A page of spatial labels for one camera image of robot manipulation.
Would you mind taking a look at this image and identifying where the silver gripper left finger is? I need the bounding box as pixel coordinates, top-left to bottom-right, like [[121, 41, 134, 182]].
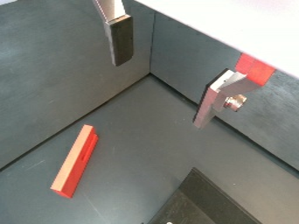
[[93, 0, 135, 67]]

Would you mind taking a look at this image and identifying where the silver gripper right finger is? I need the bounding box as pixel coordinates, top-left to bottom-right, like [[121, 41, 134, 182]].
[[194, 69, 259, 129]]

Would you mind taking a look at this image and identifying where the red double-square peg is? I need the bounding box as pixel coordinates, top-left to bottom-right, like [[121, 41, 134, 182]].
[[51, 125, 99, 198]]

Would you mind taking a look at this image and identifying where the black regrasp fixture stand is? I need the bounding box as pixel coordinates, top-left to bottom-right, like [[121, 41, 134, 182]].
[[149, 168, 262, 224]]

